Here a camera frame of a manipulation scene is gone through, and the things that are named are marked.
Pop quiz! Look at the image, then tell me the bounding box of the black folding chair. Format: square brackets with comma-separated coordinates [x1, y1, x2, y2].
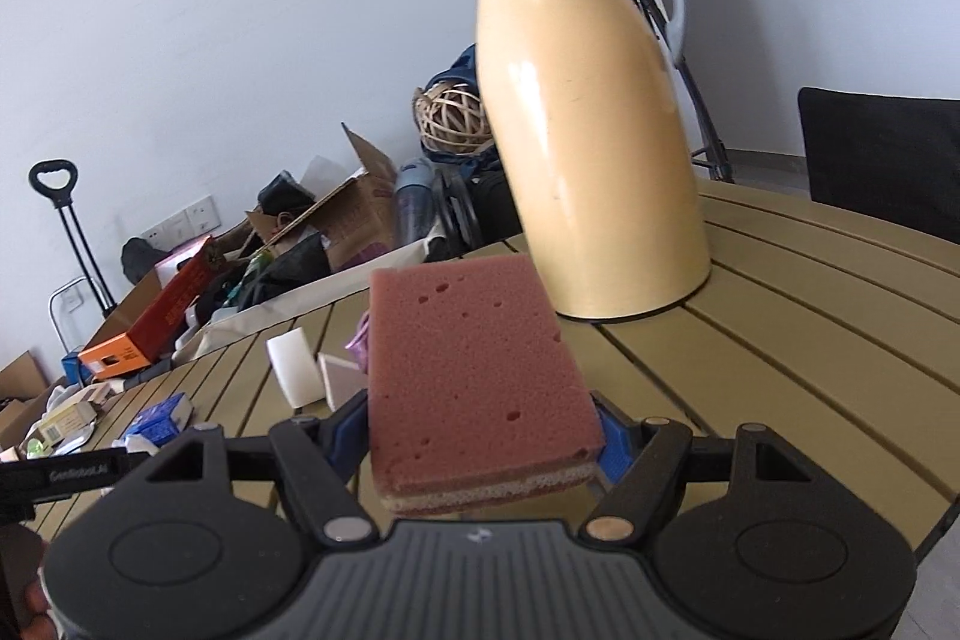
[797, 86, 960, 244]

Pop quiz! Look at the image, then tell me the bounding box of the yellow thermos jug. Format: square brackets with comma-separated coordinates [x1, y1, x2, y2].
[452, 0, 712, 320]

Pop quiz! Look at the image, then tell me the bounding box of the white foam wedge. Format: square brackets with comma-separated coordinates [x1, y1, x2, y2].
[319, 351, 370, 408]

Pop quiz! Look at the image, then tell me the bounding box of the wicker ball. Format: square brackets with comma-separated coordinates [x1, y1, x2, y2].
[412, 83, 492, 155]

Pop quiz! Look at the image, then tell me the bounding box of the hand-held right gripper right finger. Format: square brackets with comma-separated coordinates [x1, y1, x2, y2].
[581, 389, 815, 543]

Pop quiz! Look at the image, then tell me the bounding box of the pink sponge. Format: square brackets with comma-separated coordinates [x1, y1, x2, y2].
[367, 254, 607, 519]

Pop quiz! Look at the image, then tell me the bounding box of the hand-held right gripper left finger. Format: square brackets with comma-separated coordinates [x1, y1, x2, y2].
[142, 389, 380, 547]

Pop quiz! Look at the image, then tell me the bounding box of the tan folding table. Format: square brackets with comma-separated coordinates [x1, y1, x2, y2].
[0, 179, 960, 640]

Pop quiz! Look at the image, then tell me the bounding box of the red and orange box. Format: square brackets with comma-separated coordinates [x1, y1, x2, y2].
[79, 235, 218, 378]

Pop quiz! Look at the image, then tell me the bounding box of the white foam block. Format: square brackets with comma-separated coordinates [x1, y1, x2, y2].
[266, 327, 331, 408]

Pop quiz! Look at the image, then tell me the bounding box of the black bag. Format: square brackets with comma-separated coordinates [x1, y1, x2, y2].
[225, 231, 332, 311]

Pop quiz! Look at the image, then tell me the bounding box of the person's left hand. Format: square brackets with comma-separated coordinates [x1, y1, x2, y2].
[21, 580, 59, 640]

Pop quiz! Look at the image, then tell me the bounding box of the brown cardboard box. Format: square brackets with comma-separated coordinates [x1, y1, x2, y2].
[247, 122, 398, 274]
[0, 351, 68, 453]

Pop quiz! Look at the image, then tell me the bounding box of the black hand truck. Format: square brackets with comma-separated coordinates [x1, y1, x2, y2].
[28, 158, 117, 319]

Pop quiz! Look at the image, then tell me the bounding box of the blue packet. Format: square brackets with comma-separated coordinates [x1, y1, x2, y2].
[124, 394, 194, 453]

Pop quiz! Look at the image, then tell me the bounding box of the purple wrapper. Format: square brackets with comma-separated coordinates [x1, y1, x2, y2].
[347, 310, 374, 375]

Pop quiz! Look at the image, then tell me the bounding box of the dark round bag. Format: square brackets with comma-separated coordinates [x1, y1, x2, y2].
[121, 237, 170, 285]

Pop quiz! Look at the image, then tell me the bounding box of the grey water bottle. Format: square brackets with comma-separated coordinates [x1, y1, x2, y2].
[394, 156, 436, 247]

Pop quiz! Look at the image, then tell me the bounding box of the small yellow carton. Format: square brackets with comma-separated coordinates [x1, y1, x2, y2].
[36, 404, 98, 450]

